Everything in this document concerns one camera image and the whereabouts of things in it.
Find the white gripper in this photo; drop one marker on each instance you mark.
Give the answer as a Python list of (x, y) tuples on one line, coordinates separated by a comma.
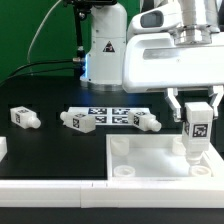
[(173, 48)]

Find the white square table top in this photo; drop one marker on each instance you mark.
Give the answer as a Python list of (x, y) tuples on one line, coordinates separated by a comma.
[(155, 156)]

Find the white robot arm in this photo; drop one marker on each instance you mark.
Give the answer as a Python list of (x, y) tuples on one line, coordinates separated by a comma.
[(104, 62)]

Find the white sheet with tags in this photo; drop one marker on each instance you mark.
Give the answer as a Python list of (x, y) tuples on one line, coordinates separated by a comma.
[(105, 115)]

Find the white block left edge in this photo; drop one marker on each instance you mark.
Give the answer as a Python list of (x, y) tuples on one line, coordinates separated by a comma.
[(3, 147)]

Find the white fence wall rail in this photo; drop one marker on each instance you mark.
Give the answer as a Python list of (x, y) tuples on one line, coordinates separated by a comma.
[(75, 175)]

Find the black camera pole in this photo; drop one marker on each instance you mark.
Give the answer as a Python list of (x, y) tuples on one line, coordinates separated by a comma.
[(81, 9)]

